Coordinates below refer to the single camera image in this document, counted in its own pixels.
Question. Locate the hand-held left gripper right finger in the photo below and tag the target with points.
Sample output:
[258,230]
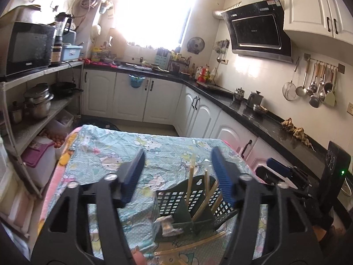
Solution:
[223,179]

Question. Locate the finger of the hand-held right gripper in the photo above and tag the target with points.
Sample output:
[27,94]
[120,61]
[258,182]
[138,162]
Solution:
[278,166]
[264,174]

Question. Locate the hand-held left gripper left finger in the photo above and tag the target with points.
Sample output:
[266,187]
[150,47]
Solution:
[132,179]

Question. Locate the bunch of bamboo chopsticks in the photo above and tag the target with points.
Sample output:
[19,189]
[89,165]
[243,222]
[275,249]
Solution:
[190,182]

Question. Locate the green plastic utensil holder basket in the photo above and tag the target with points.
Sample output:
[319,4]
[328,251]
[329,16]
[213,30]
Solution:
[183,215]

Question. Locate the row of hanging cooking utensils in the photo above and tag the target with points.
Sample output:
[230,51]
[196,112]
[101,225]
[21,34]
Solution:
[317,88]

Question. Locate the cartoon cat print tablecloth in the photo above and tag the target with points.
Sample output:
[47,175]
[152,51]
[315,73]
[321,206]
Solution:
[110,149]

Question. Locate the pile of ginger roots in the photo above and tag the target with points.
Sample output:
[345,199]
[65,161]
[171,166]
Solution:
[296,131]

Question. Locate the black stone countertop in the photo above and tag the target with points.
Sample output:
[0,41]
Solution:
[264,124]

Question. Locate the small steel teapot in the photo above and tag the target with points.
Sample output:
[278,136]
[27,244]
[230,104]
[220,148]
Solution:
[239,94]

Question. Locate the tub of eggs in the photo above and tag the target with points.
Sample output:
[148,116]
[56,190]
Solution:
[58,142]

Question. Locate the white base cabinets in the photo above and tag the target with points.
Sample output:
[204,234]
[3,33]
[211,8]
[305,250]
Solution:
[162,99]

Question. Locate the purple lid storage box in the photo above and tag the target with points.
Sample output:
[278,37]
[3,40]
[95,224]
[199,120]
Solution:
[41,165]

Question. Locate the blue hanging door bin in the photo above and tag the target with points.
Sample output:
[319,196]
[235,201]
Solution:
[136,82]

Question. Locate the cluster of condiment bottles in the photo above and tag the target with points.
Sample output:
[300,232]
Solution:
[205,74]

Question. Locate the metal kitchen shelf rack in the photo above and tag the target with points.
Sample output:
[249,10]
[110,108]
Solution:
[35,127]

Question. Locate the black frying pan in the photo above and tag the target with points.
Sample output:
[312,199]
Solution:
[64,87]

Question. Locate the stacked steel cooking pots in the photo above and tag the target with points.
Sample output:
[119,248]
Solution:
[38,107]

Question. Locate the red cloth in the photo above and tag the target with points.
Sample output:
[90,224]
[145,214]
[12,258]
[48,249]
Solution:
[99,63]

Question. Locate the countertop dish rack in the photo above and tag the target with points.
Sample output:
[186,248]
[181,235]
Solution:
[180,63]

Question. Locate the teal knife holder box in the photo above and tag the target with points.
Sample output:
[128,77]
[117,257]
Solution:
[162,59]

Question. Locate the small hanging ladles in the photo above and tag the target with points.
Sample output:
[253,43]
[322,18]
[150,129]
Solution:
[222,49]

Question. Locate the wooden cutting board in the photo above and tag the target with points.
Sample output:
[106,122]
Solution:
[118,44]

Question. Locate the black glass range hood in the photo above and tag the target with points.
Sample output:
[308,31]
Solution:
[256,30]

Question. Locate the blue plastic box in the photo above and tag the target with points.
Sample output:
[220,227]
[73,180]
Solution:
[70,52]

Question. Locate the pale blue kitchen appliance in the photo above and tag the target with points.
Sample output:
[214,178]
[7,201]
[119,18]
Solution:
[71,37]

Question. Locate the black blender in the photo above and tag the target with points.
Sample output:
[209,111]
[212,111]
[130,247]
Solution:
[59,33]

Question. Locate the kitchen window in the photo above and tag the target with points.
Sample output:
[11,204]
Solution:
[154,11]

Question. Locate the black microwave oven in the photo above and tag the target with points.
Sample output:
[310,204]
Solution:
[24,47]

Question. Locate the metal roasting pan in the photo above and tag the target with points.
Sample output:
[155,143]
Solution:
[24,15]

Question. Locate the wall power outlet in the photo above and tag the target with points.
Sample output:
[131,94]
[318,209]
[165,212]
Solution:
[350,108]

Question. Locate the utensil wall rail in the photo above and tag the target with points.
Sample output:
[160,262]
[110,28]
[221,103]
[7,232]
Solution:
[325,62]

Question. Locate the small round wall fan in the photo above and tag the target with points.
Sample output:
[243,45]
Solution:
[195,45]

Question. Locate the white round wall appliance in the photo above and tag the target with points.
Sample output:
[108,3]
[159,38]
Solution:
[96,31]

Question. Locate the white wall cabinet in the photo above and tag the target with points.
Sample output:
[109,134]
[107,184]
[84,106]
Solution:
[306,5]

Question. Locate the small wall mounted holder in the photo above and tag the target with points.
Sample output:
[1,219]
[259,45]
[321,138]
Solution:
[106,9]

